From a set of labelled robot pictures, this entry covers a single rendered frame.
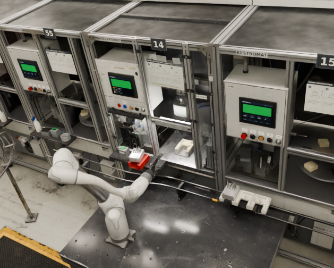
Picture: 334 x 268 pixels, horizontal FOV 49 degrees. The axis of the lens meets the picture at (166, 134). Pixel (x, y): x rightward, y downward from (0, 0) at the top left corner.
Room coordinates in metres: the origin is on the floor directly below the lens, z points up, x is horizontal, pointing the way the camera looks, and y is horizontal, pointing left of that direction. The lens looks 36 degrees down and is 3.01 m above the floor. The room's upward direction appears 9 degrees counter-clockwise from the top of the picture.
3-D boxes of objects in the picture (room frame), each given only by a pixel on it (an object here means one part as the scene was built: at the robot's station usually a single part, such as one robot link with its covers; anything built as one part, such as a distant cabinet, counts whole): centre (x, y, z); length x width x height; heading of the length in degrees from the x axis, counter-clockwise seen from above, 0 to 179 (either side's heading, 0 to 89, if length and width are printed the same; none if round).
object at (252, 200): (1.95, -0.51, 0.84); 0.36 x 0.14 x 0.10; 55
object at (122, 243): (1.93, 0.47, 0.71); 0.22 x 0.18 x 0.06; 55
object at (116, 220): (1.95, 0.49, 0.85); 0.18 x 0.16 x 0.22; 8
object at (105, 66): (2.77, 0.24, 1.60); 0.42 x 0.29 x 0.46; 55
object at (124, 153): (2.63, 0.40, 0.97); 0.08 x 0.08 x 0.12; 55
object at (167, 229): (1.88, 0.07, 0.66); 1.50 x 1.06 x 0.04; 55
